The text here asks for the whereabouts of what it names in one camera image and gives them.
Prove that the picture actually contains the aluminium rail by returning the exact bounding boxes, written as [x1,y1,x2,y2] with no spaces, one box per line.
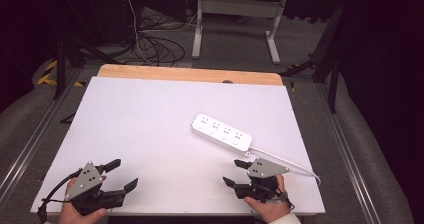
[0,67,84,202]
[314,83,371,224]

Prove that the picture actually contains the white table cover board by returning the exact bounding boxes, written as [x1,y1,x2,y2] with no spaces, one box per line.
[30,76,326,216]

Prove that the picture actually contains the person's left hand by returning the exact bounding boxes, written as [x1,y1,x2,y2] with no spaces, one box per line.
[59,175,108,224]

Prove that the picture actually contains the black floor cables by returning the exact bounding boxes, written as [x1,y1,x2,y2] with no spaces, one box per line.
[128,8,188,68]

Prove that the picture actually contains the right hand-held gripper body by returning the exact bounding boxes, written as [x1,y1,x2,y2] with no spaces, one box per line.
[233,157,291,204]

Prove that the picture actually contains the white power strip cable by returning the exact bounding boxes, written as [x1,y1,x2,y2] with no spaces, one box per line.
[248,146,323,187]

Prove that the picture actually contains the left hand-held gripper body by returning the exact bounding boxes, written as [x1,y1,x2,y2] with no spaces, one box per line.
[64,160,126,216]

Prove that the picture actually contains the person's right hand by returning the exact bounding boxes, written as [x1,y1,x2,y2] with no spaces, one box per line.
[244,174,292,224]

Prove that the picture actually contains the black metal stand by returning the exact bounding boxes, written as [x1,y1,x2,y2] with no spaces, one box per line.
[53,33,121,100]
[279,0,348,113]

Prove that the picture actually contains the white power strip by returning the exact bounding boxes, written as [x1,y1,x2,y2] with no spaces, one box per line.
[190,113,253,158]

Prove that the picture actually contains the white metal desk frame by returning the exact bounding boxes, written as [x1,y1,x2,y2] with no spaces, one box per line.
[191,0,288,66]

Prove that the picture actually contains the white floor cable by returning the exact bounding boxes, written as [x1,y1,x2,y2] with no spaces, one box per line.
[122,0,149,64]

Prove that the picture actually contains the wooden table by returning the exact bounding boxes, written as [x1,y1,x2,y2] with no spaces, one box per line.
[97,63,284,87]

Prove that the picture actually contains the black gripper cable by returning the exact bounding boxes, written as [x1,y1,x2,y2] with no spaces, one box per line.
[37,168,84,224]

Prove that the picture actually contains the yellow black floor tape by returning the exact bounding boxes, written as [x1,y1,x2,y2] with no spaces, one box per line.
[36,59,86,88]

